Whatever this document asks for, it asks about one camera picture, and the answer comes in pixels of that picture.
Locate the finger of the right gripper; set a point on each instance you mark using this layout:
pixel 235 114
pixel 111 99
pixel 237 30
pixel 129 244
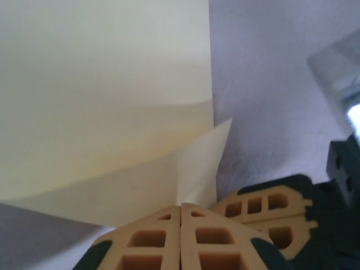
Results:
pixel 295 194
pixel 298 239

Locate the yellow cloth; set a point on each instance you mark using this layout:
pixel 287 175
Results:
pixel 98 98

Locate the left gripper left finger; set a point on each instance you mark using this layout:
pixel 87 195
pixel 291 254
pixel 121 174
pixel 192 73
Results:
pixel 146 242

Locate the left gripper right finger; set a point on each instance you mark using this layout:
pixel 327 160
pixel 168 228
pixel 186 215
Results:
pixel 213 244

